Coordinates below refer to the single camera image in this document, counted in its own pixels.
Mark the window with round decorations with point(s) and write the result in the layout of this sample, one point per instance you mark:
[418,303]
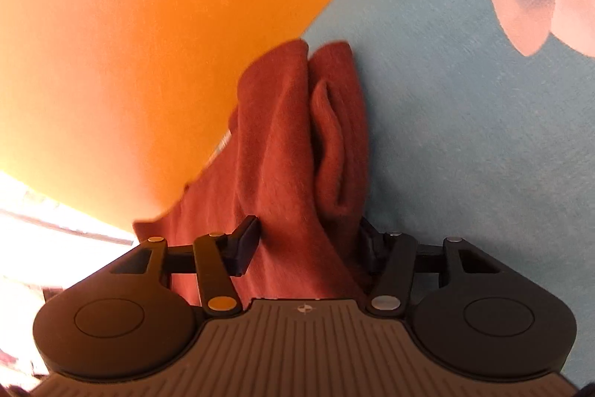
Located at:
[46,247]

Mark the dark red knit sweater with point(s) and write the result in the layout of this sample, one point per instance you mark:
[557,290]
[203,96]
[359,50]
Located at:
[297,159]

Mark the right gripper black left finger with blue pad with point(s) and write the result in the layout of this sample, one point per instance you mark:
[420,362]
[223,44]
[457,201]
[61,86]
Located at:
[220,258]

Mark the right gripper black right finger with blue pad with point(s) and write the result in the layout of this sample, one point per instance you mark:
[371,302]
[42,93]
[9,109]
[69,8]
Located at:
[390,260]

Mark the blue floral bed sheet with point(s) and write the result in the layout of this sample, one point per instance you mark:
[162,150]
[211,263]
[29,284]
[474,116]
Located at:
[481,118]

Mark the orange headboard panel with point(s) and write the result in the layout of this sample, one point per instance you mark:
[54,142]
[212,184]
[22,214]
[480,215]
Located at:
[112,106]

